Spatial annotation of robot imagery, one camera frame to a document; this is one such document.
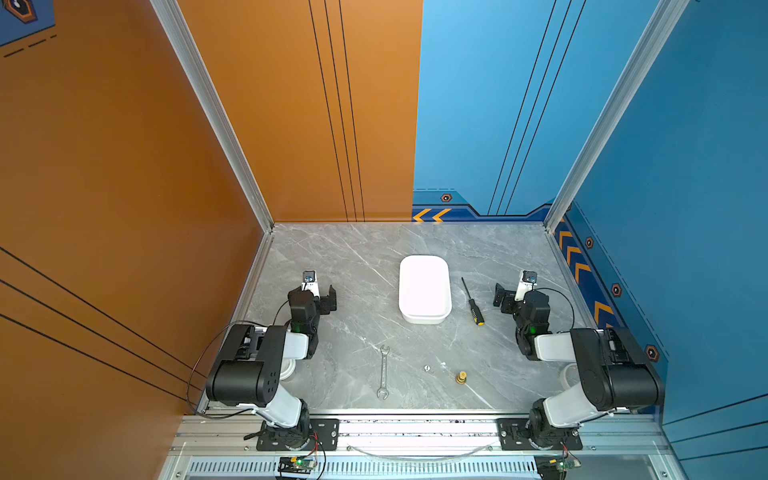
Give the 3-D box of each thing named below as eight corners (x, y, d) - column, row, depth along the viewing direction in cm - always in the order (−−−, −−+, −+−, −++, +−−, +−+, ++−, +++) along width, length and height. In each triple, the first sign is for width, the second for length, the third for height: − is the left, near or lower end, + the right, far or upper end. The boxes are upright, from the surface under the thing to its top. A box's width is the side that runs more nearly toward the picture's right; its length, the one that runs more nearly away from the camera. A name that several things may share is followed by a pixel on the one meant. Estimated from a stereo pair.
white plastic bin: (398, 324, 94) (398, 314, 89) (398, 266, 109) (398, 255, 104) (453, 324, 94) (457, 314, 89) (445, 266, 109) (448, 255, 104)
